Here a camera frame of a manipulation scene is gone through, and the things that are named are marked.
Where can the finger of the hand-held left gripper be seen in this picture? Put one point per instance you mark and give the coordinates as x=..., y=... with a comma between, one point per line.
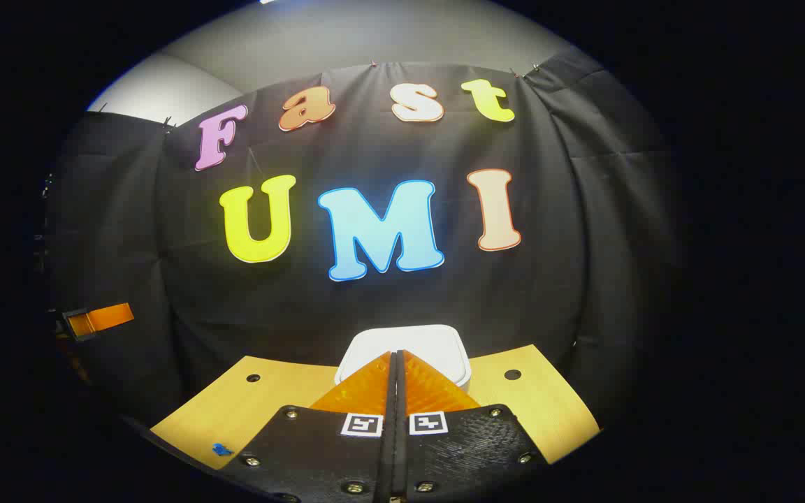
x=105, y=318

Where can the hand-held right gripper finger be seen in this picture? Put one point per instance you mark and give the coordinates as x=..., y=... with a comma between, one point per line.
x=385, y=447
x=402, y=447

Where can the wooden desktop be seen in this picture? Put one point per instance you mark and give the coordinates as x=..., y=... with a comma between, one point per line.
x=270, y=391

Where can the white desktop garbage bin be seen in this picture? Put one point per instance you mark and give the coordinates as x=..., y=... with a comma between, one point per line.
x=409, y=339

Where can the blue paper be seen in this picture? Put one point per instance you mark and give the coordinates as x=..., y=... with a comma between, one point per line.
x=221, y=449

